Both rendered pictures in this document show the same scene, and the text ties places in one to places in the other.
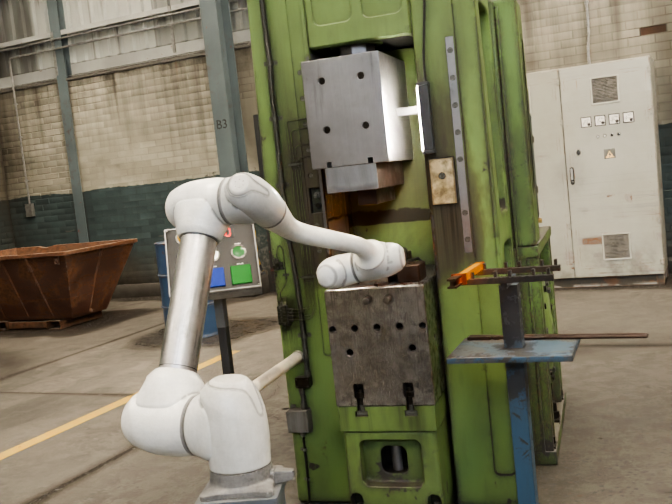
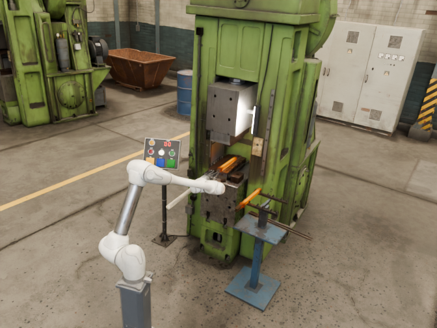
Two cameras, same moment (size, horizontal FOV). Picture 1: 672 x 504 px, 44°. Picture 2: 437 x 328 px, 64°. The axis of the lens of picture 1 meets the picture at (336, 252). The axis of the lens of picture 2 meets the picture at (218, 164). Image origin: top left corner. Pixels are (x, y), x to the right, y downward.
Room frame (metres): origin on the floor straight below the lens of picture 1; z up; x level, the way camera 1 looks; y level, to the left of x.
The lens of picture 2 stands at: (0.25, -0.53, 2.47)
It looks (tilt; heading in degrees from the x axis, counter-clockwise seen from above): 26 degrees down; 9
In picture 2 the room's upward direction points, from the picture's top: 4 degrees clockwise
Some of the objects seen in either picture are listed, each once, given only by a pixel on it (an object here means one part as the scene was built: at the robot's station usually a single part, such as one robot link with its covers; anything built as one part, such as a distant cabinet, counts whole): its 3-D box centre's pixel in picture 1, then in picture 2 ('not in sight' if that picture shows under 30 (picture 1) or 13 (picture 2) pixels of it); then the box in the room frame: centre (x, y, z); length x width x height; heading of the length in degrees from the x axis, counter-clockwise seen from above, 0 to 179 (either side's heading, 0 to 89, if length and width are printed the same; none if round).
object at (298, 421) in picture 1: (299, 419); (190, 209); (3.33, 0.22, 0.36); 0.09 x 0.07 x 0.12; 72
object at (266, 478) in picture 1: (249, 474); (136, 276); (2.01, 0.27, 0.63); 0.22 x 0.18 x 0.06; 85
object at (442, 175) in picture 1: (442, 181); (257, 146); (3.13, -0.43, 1.27); 0.09 x 0.02 x 0.17; 72
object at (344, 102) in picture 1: (370, 111); (237, 106); (3.29, -0.19, 1.56); 0.42 x 0.39 x 0.40; 162
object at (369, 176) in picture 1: (366, 176); (230, 131); (3.30, -0.15, 1.32); 0.42 x 0.20 x 0.10; 162
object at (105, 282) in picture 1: (43, 286); (136, 70); (9.40, 3.33, 0.43); 1.89 x 1.20 x 0.85; 65
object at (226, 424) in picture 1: (231, 420); (132, 259); (2.01, 0.30, 0.77); 0.18 x 0.16 x 0.22; 66
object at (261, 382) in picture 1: (277, 371); (180, 197); (3.13, 0.27, 0.62); 0.44 x 0.05 x 0.05; 162
